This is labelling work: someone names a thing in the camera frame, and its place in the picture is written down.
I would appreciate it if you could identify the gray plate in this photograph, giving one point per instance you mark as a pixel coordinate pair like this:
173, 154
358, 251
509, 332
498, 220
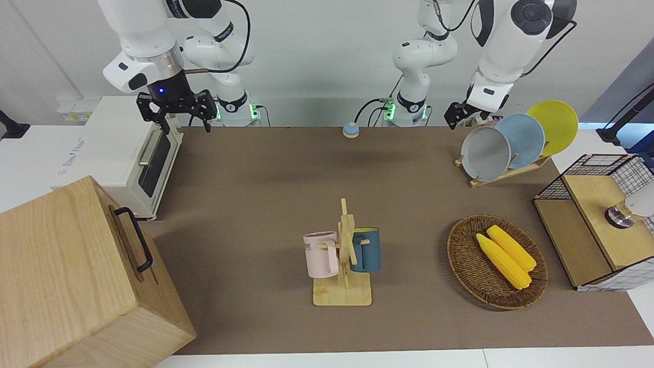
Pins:
485, 153

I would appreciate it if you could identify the black camera stand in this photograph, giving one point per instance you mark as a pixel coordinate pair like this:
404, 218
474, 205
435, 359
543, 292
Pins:
621, 120
13, 127

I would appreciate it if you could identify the wooden drawer cabinet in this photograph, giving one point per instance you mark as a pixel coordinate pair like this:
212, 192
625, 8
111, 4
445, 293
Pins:
66, 286

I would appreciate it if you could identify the brown wicker basket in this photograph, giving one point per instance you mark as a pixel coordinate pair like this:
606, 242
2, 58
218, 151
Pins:
470, 266

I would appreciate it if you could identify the yellow corn cob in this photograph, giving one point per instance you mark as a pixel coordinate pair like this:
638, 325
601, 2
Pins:
503, 263
513, 248

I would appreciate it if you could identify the wooden plate rack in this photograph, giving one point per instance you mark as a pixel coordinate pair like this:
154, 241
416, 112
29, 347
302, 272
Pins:
511, 174

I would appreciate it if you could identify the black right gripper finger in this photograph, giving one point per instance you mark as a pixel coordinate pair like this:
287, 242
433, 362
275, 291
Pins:
207, 124
166, 125

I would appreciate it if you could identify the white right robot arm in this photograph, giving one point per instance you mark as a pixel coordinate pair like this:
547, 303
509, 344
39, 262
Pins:
148, 36

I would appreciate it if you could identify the yellow plate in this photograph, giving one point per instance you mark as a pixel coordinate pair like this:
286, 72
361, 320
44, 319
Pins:
559, 125

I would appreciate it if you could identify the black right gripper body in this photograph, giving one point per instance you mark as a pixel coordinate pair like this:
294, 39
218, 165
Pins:
176, 99

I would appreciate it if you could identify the teal mug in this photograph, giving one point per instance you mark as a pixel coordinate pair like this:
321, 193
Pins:
369, 253

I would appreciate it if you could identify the wooden mug tree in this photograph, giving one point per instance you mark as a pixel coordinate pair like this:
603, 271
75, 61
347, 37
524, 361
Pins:
342, 294

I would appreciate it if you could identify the light blue plate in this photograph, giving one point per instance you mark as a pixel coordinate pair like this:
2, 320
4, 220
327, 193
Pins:
526, 140

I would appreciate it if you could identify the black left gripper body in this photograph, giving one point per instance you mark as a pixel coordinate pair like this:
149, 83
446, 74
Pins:
457, 116

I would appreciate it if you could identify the pink mug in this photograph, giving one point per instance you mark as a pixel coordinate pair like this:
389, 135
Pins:
319, 255

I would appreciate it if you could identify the white toaster oven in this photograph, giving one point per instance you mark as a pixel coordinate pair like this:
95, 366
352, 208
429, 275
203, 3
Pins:
107, 153

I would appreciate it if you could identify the white wall socket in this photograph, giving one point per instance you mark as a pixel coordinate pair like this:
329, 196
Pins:
74, 110

